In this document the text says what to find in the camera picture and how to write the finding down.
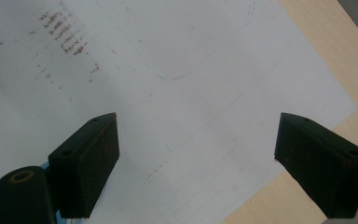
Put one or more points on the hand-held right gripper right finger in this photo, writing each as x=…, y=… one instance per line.
x=320, y=161

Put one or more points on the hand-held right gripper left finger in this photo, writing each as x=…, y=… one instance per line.
x=84, y=168

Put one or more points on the white table mat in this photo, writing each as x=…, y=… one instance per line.
x=199, y=109

